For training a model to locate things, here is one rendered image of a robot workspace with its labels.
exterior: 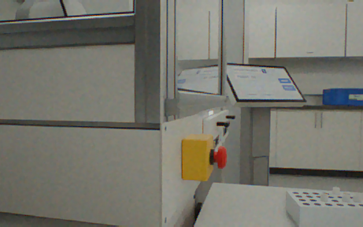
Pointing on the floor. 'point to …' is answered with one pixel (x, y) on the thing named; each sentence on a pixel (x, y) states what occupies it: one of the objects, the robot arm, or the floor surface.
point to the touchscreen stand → (255, 146)
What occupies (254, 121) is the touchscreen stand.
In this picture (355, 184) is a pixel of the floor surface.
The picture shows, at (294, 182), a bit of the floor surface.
